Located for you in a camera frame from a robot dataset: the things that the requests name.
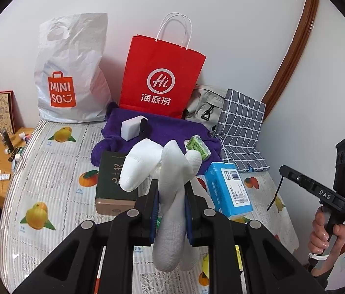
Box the white cotton gloves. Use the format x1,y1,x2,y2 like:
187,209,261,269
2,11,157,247
119,139,202,272

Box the right hand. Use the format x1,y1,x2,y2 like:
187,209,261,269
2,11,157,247
308,207,345,257

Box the dark green gold tin box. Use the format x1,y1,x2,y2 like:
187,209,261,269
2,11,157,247
95,151,138,216

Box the blue white carton box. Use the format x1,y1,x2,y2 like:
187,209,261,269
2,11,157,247
204,162,253,220

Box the fruit print table cloth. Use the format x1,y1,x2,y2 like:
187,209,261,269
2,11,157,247
0,120,299,293

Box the white tube on table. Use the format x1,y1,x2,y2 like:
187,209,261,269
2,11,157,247
0,173,11,181

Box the small green tissue pack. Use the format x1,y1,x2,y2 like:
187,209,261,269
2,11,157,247
184,135,211,161

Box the white rectangular block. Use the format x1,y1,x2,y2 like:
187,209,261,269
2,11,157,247
120,115,147,141

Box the beige canvas bag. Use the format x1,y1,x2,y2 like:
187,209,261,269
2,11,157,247
183,85,227,133

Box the purple towel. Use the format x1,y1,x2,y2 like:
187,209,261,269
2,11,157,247
90,102,222,175

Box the patterned brown book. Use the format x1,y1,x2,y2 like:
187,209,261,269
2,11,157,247
0,90,16,136

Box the white Miniso plastic bag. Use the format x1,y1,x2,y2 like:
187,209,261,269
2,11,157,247
34,13,112,123

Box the red Haidilao paper bag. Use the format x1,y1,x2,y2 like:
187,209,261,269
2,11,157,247
119,12,206,119

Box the brown wooden door frame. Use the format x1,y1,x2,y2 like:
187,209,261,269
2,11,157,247
262,0,320,119

